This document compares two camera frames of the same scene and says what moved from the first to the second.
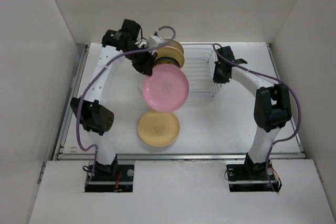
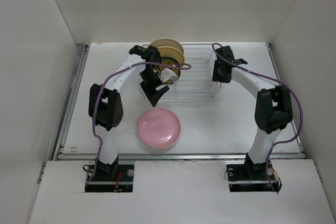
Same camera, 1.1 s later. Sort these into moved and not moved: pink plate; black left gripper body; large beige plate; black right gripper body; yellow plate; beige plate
Moved: pink plate; black left gripper body; yellow plate
Not moved: black right gripper body; beige plate; large beige plate
